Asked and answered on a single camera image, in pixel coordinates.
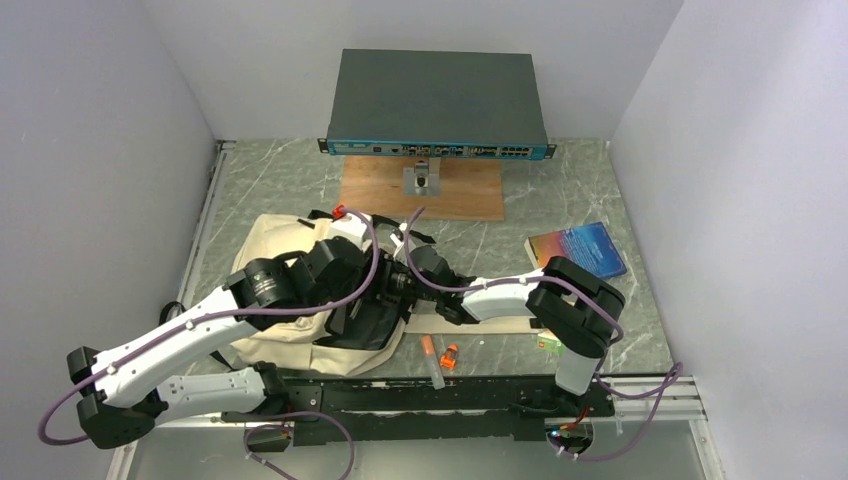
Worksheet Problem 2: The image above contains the beige canvas backpack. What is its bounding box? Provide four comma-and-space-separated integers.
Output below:
230, 214, 543, 376

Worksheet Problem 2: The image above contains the orange blue paperback book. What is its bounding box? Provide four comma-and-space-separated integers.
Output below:
524, 222, 628, 280

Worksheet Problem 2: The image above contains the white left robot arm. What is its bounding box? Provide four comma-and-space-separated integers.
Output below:
68, 237, 380, 449

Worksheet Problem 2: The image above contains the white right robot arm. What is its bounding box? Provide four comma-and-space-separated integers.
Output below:
375, 245, 625, 415

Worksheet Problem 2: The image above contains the orange pen in pack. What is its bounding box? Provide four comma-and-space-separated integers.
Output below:
420, 335, 459, 390

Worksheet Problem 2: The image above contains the yellow banana toy pack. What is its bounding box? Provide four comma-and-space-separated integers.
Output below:
536, 330, 564, 355

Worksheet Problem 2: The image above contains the wooden base board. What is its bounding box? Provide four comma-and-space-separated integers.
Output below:
338, 156, 505, 222

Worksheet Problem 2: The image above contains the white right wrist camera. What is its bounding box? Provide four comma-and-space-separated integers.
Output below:
389, 222, 416, 265

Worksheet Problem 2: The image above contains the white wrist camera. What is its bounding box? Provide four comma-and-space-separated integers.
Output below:
389, 222, 416, 265
327, 205, 375, 250

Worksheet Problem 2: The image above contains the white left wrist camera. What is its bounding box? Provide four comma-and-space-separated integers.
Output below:
327, 205, 375, 250

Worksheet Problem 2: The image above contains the grey metal stand bracket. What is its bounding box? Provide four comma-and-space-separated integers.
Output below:
403, 158, 441, 197

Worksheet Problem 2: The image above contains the grey network switch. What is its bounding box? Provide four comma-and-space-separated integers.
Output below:
318, 49, 556, 160

